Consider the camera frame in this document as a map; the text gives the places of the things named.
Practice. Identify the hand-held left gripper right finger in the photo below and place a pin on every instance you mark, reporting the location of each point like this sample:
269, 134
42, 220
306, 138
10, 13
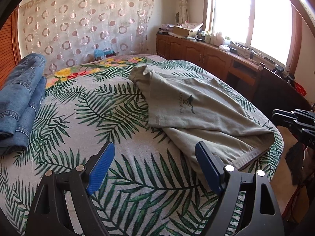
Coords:
209, 167

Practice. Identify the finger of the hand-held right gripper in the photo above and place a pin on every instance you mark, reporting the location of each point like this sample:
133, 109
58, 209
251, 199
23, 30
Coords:
305, 132
288, 115

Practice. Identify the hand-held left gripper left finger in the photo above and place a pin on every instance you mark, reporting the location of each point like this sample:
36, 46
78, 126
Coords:
99, 167

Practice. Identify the grey-green pants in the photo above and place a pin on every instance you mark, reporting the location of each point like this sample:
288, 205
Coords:
192, 108

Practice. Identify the dark wooden footboard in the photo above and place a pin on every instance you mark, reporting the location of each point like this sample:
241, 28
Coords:
278, 91

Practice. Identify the red basket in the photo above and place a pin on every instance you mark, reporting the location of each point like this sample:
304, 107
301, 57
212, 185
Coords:
300, 89

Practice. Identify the leaf print bed blanket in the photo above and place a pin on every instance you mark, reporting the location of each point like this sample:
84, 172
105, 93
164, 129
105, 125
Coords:
98, 113

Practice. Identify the white container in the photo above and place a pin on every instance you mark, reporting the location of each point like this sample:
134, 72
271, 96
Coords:
219, 39

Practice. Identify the folded blue jeans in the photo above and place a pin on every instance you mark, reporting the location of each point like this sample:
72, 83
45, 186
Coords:
19, 98

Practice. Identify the wooden cabinet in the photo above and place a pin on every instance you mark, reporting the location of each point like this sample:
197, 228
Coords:
196, 51

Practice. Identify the teal cloth bundle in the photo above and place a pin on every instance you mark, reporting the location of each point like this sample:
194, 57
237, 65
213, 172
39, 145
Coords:
103, 53

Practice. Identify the window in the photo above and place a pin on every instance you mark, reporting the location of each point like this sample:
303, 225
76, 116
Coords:
246, 9

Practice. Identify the pink magazine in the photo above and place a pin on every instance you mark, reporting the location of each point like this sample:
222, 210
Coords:
192, 25

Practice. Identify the cardboard box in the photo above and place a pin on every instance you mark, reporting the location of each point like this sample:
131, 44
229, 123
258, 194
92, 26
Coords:
183, 31

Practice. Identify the sheer circle pattern curtain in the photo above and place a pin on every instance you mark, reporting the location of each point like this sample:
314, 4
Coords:
81, 24

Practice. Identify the wooden slatted headboard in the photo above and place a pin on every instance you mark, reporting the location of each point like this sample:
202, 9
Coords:
11, 41

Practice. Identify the beige window curtain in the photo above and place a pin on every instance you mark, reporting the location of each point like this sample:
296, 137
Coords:
183, 0

